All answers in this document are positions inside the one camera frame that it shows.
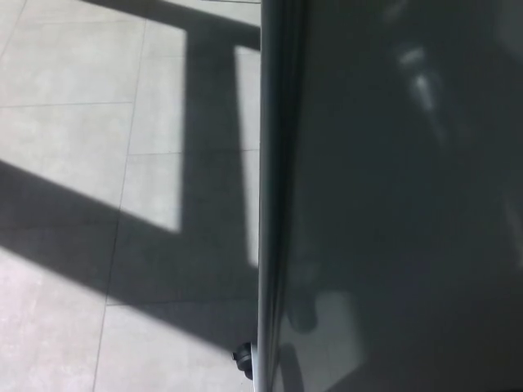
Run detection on white whiteboard with grey frame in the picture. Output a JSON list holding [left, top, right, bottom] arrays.
[[252, 0, 523, 392]]

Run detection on black caster wheel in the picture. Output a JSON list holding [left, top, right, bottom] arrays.
[[231, 343, 255, 381]]

